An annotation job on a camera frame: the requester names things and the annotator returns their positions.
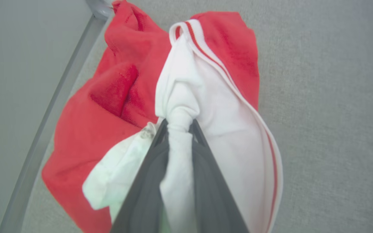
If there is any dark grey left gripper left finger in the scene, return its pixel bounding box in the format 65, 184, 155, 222
110, 119, 169, 233

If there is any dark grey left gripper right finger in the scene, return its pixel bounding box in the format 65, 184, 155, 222
189, 119, 249, 233

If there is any red and white basketball jersey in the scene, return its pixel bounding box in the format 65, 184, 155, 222
41, 0, 283, 233

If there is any grey fabric sofa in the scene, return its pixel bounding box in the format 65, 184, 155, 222
21, 0, 373, 233

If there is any grey metal frame tube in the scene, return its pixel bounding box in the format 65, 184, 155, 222
0, 0, 114, 233

